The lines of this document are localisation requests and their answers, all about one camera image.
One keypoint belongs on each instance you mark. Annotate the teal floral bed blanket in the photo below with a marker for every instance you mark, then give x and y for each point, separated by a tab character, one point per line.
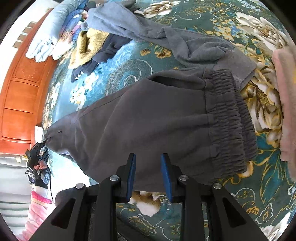
265	190

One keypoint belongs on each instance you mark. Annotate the dark grey sweatpants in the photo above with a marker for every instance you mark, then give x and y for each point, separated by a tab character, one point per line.
197	117

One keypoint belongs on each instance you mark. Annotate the left hand in glove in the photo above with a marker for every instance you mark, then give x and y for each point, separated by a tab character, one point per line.
39	175

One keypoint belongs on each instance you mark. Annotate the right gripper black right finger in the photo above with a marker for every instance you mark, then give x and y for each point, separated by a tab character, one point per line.
209	212

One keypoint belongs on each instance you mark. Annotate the light blue folded quilt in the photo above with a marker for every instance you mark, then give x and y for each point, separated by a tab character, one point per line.
48	34

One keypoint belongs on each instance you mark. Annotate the pink fuzzy left sleeve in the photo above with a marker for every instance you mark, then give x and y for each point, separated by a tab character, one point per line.
41	206

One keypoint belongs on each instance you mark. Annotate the pink fluffy folded garment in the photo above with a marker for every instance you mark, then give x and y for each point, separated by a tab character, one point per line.
284	63

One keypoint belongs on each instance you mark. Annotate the blue-grey sweatshirt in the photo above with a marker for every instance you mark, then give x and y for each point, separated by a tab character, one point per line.
190	48

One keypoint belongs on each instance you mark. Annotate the mustard yellow knit sweater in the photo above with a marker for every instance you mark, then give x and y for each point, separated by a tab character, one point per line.
88	44

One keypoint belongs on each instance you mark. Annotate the wooden headboard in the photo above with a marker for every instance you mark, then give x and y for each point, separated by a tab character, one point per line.
23	98

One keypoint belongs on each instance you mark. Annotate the navy blue garment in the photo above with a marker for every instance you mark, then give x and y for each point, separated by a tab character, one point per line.
111	46

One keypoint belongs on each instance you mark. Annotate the floral folded quilt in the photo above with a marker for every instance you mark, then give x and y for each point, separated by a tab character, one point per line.
69	32

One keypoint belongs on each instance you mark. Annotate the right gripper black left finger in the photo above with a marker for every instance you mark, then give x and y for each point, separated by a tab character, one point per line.
90	212

